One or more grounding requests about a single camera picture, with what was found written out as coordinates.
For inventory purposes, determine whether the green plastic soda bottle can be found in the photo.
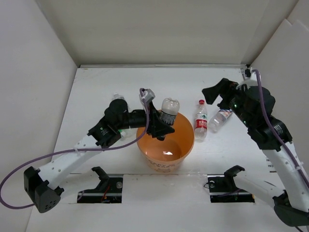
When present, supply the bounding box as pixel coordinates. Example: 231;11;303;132
120;130;129;141

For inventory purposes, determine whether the clear bottle red label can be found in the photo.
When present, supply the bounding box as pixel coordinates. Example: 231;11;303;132
194;100;208;141

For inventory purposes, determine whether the orange plastic bin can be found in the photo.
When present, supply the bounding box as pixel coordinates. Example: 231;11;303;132
137;113;195;173

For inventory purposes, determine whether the clear bottle black cap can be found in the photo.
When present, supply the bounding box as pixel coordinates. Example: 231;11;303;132
160;98;180;126

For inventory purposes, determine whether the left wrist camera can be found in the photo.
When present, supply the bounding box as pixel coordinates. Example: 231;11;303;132
140;88;155;104

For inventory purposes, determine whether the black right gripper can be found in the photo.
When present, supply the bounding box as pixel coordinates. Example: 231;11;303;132
202;76;254;127

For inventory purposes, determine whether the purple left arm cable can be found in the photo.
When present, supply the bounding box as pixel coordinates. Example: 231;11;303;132
0;88;149;209

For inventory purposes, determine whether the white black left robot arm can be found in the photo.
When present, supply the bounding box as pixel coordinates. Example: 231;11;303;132
24;98;180;213

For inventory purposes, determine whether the clear bottle blue yellow label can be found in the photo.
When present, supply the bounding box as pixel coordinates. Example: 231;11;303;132
112;93;125;101

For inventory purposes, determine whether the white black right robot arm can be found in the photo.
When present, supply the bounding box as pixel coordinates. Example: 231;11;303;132
202;78;309;229

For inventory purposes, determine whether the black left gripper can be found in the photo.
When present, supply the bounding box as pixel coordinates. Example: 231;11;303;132
116;101;174;137

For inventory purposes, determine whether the clear bottle blue orange label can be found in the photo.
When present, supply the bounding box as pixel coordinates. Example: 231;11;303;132
208;109;233;133

